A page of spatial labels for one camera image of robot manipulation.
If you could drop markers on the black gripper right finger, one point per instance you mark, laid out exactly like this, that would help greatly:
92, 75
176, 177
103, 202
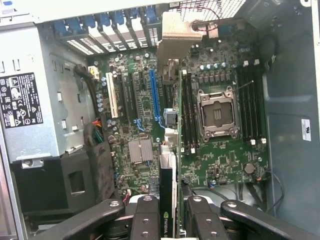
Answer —
205, 222

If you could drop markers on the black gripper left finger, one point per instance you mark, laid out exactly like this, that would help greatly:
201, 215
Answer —
146, 220

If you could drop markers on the green motherboard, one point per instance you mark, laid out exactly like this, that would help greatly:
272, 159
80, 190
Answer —
220, 157

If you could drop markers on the silver chipset heat sink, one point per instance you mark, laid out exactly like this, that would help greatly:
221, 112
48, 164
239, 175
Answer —
140, 151

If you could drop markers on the round coin battery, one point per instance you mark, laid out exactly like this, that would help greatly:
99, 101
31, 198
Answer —
249, 168

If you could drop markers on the black plastic shroud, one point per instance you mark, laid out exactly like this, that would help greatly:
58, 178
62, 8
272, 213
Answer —
50, 180

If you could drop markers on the metal CPU socket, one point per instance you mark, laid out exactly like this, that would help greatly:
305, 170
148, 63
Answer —
217, 115

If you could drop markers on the white latch RAM slot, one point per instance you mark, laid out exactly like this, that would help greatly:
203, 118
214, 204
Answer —
260, 102
249, 102
188, 112

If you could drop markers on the black latch RAM slot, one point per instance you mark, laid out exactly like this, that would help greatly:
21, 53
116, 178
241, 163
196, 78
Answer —
254, 102
193, 110
243, 102

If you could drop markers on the black expansion slot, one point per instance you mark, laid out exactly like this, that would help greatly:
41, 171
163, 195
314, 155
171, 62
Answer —
124, 100
134, 100

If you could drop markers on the white expansion slot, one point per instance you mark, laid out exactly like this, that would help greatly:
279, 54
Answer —
112, 100

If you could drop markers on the blue expansion slot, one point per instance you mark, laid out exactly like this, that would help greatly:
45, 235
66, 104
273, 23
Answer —
154, 95

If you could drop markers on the open black PC case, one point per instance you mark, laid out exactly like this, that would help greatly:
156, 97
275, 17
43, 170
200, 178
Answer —
290, 100

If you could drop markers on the gray power supply unit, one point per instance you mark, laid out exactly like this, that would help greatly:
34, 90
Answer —
50, 100

